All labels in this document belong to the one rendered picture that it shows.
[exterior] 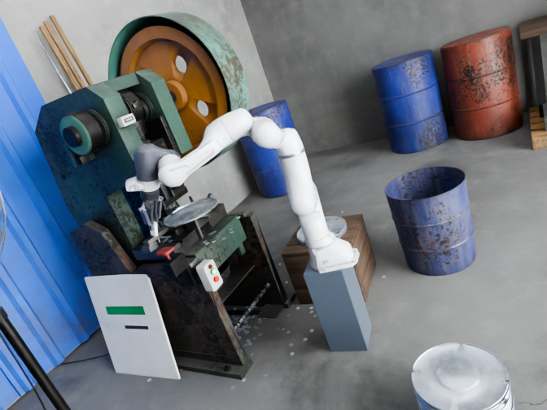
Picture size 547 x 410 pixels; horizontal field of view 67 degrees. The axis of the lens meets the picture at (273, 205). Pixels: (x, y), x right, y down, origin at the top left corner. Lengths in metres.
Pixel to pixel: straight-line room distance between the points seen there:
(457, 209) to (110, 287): 1.88
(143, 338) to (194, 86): 1.38
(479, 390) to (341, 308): 0.68
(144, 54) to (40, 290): 1.64
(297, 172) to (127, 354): 1.50
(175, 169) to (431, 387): 1.15
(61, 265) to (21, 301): 0.33
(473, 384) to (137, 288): 1.58
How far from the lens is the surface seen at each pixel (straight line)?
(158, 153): 1.64
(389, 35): 4.86
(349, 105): 5.12
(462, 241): 2.38
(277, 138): 1.58
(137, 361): 2.57
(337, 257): 1.81
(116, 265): 2.34
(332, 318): 1.98
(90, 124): 1.91
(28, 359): 1.98
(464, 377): 1.56
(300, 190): 1.66
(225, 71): 2.12
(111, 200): 2.22
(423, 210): 2.21
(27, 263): 3.05
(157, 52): 2.41
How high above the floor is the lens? 1.39
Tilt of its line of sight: 20 degrees down
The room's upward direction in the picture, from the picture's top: 20 degrees counter-clockwise
